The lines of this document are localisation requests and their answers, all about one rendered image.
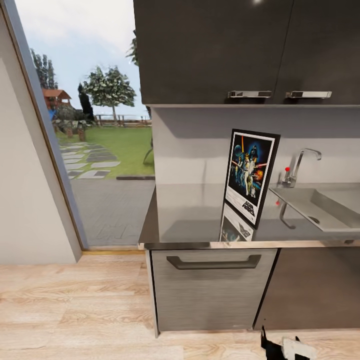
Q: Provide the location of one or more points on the poster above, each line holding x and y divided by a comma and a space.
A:
250, 164

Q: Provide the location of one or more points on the fixed window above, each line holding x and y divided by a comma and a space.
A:
79, 61

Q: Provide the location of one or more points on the cabinet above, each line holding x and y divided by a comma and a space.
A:
248, 53

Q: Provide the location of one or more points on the drop in sink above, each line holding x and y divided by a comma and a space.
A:
331, 209

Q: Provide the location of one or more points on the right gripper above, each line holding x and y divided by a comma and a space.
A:
273, 350

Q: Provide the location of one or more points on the dishwasher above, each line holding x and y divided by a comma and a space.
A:
210, 289

